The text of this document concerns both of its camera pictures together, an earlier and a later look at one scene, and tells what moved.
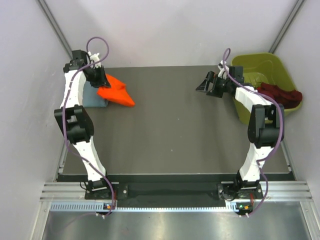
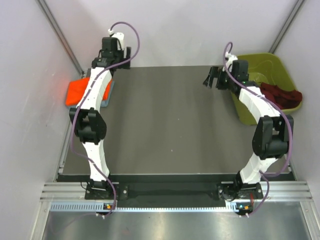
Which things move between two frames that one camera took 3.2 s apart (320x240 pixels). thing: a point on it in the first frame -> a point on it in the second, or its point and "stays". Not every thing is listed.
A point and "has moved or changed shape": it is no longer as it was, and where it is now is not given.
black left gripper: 102,81 -> 120,52
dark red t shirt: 288,98 stays
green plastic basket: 259,68 stays
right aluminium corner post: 286,26 stays
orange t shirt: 116,93 has moved or changed shape
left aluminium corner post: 55,25 stays
